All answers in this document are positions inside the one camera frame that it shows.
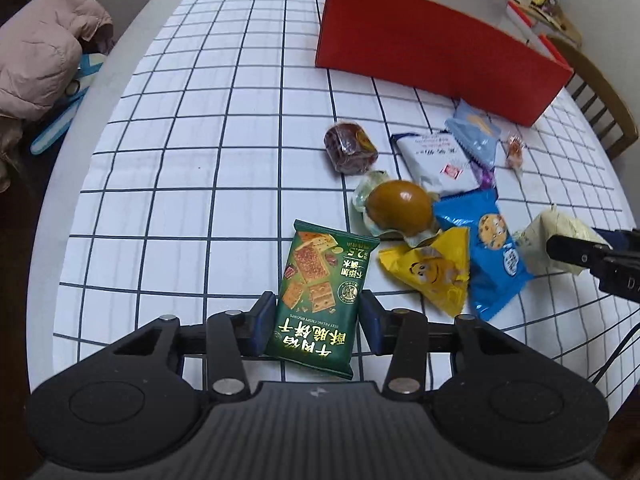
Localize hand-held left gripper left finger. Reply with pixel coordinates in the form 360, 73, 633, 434
107, 291, 277, 402

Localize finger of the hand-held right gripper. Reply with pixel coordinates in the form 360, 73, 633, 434
546, 234, 613, 276
592, 228, 640, 251

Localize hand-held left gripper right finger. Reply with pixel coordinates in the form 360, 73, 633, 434
359, 290, 530, 401

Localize pale yellow snack packet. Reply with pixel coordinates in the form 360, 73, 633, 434
512, 204, 608, 277

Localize green cracker packet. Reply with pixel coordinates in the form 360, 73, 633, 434
264, 219, 381, 381

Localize blue cookie packet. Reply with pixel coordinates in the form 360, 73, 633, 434
432, 189, 536, 322

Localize yellow triangular snack packet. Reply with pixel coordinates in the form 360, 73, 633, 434
378, 226, 471, 318

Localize braised egg packet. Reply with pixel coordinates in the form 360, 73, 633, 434
354, 170, 441, 248

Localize light blue biscuit packet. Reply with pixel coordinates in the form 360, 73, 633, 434
445, 100, 502, 170

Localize round brown pastry packet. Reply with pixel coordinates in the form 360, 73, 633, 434
323, 121, 378, 175

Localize red cardboard box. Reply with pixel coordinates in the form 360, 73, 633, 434
315, 0, 575, 127

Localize small orange candy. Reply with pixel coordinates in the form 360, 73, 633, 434
504, 131, 526, 178

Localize purple candy wrapper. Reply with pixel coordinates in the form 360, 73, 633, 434
470, 160, 498, 191

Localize wooden chair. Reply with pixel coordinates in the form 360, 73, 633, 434
547, 35, 640, 161

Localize white snack packet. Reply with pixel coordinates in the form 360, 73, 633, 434
391, 131, 482, 197

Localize white grid tablecloth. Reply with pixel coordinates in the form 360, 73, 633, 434
52, 0, 640, 376

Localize wooden corner shelf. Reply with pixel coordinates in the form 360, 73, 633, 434
452, 0, 583, 46

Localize pink padded jacket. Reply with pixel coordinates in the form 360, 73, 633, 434
0, 0, 115, 126

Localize black cable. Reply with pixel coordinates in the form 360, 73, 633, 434
587, 310, 640, 386

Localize blue white plastic frame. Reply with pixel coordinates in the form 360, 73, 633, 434
30, 52, 108, 156

